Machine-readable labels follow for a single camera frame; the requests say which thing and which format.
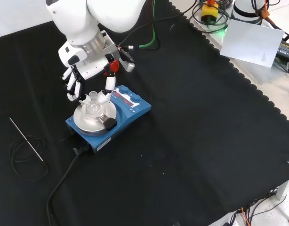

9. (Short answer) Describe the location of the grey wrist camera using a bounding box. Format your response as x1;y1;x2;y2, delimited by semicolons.
116;47;136;73

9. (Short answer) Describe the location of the green cable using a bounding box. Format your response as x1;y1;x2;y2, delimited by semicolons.
137;0;161;50

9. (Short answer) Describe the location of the clear glass round-bottom flask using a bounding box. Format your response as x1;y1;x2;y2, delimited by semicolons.
81;91;105;119

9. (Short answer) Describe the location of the thin black coiled probe cable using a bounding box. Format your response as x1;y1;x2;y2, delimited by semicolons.
8;135;50;182

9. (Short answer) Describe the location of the red flask support ring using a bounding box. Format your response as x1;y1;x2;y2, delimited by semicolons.
110;59;120;73

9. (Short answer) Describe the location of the heater with blue base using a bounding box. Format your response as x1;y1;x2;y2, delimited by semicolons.
65;85;152;155

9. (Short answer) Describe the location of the black bench cloth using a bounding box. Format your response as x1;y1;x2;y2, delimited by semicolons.
0;0;289;226

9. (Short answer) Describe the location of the pale board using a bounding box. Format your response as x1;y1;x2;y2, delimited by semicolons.
219;19;285;69

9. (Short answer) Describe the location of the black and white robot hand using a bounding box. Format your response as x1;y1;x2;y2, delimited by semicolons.
58;42;117;105

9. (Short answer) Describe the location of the orange cable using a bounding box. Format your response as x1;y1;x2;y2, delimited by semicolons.
259;0;281;30

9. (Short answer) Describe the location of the black power adapter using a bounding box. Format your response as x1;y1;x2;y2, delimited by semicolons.
274;40;289;62

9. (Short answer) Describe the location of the yellow stop button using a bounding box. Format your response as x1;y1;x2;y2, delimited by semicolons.
201;0;222;24

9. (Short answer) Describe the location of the black heater power cable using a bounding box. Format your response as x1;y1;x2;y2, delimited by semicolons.
46;146;89;226

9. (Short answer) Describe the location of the thin metal probe rod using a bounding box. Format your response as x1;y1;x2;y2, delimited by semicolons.
9;117;44;162

